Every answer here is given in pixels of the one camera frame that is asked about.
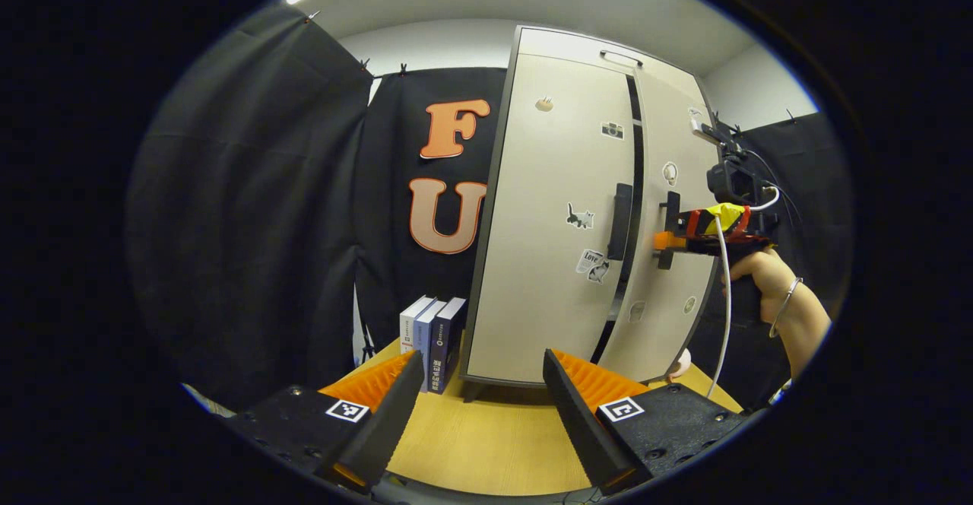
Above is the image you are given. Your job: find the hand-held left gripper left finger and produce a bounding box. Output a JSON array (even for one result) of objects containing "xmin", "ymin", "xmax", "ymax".
[{"xmin": 225, "ymin": 349, "xmax": 426, "ymax": 495}]

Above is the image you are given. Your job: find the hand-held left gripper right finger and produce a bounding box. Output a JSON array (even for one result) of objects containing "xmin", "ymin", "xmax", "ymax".
[{"xmin": 542, "ymin": 348, "xmax": 761, "ymax": 497}]

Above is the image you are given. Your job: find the black door handle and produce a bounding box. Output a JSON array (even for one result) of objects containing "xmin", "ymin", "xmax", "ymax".
[
  {"xmin": 658, "ymin": 192, "xmax": 681, "ymax": 270},
  {"xmin": 607, "ymin": 183, "xmax": 633, "ymax": 262}
]

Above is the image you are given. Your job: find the cabinet door with cherry sticker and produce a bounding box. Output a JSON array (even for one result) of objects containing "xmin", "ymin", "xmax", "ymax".
[{"xmin": 597, "ymin": 68, "xmax": 719, "ymax": 384}]

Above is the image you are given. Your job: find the beige double-door shoe cabinet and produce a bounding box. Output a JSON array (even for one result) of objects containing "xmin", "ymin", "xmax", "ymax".
[{"xmin": 460, "ymin": 26, "xmax": 723, "ymax": 403}]

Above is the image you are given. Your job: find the beige cabinet flap panel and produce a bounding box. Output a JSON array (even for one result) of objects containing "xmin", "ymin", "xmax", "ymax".
[{"xmin": 517, "ymin": 26, "xmax": 696, "ymax": 84}]

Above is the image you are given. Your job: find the blue book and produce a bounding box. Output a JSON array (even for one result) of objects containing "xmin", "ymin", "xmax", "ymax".
[{"xmin": 413, "ymin": 300, "xmax": 448, "ymax": 393}]

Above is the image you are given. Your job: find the dark navy book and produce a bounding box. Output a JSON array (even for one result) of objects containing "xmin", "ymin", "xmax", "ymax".
[{"xmin": 428, "ymin": 297, "xmax": 468, "ymax": 395}]

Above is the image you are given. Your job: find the white cable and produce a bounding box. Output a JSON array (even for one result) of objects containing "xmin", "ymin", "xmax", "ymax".
[{"xmin": 705, "ymin": 216, "xmax": 732, "ymax": 399}]

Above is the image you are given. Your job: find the silver bracelet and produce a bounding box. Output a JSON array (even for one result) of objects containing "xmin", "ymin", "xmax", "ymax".
[{"xmin": 768, "ymin": 277, "xmax": 804, "ymax": 338}]

